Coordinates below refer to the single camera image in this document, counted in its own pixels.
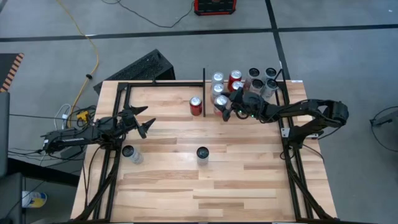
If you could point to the black aluminium rail frame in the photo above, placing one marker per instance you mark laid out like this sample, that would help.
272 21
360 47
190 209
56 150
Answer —
285 93
168 84

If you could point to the grey stand leg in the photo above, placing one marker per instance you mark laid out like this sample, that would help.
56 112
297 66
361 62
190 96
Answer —
387 119

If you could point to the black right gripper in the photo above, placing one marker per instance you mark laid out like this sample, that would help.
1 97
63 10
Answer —
252 107

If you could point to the white salmon Spindrift can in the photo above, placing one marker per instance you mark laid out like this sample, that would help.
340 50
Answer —
217 88
217 76

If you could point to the red Coca-Cola can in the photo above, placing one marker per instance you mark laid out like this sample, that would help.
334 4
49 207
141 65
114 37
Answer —
237 85
196 107
235 74

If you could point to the white Celsius energy drink can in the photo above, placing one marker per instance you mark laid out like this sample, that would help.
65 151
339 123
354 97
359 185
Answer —
270 72
254 72
257 83
202 152
128 151
272 84

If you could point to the blue yellow white container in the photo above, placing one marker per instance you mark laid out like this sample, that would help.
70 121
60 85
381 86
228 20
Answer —
35 199

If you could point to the red black equipment case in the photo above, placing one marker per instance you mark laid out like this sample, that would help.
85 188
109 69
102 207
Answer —
214 7

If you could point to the yellow power plug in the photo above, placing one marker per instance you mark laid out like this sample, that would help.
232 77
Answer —
82 115

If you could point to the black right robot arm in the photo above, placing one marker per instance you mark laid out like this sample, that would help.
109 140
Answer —
298 107

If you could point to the black mat orange striped edge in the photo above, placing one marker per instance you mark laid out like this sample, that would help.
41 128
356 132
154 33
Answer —
7 67

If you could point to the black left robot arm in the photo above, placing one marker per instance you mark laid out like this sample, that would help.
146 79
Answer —
71 137

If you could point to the white magenta Spindrift can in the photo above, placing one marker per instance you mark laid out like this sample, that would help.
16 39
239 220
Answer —
221 100

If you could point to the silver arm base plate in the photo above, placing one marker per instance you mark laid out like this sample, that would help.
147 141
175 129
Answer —
285 132

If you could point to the thin black shelf side frame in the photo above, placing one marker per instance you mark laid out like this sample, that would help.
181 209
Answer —
204 93
281 74

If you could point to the grey cabinet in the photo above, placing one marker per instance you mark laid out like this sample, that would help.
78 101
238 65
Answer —
3 133

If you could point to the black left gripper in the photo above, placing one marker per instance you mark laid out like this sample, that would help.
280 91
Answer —
129 122

